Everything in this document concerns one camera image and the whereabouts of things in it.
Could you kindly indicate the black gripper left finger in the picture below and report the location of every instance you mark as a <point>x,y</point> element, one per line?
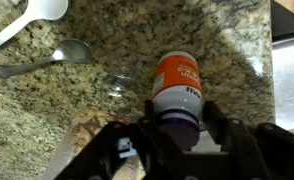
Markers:
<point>133,150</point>

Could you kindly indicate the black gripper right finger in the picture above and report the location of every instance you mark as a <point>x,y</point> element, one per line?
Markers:
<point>250,150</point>

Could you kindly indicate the orange label supplement bottle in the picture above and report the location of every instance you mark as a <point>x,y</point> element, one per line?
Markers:
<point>177,96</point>

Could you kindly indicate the stainless steel trash can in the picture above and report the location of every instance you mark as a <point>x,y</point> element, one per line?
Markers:
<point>290,83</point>

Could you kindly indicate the metal spoon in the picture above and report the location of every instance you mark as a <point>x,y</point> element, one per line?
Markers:
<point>67,53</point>

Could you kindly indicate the white plastic spoon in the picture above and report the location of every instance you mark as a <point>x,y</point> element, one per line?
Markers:
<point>37,11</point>

